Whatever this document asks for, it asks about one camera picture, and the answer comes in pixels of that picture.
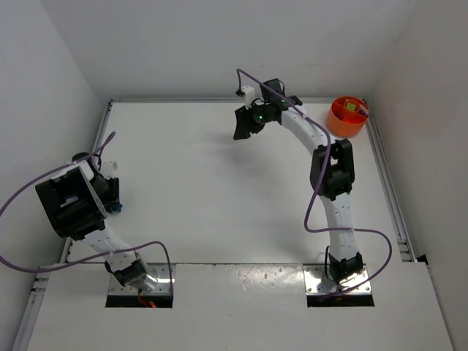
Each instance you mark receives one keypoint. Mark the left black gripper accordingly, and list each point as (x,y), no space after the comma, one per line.
(114,194)

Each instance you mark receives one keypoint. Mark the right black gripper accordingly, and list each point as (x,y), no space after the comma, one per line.
(246,121)

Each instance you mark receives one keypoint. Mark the purple round lego piece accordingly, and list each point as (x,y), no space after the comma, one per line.
(364,112)

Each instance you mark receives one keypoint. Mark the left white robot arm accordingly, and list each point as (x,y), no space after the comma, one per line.
(77,201)

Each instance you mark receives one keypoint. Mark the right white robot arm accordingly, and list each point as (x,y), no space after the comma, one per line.
(332,170)

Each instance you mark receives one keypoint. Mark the orange round divided container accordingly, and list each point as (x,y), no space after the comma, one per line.
(344,123)

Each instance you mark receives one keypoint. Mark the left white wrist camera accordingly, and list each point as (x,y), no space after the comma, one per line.
(109,170)

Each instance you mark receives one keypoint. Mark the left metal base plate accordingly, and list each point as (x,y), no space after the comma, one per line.
(156,283)

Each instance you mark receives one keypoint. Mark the metal base plate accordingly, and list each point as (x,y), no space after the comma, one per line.
(156,283)
(316,283)

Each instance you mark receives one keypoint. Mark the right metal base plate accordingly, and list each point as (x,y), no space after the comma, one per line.
(316,283)

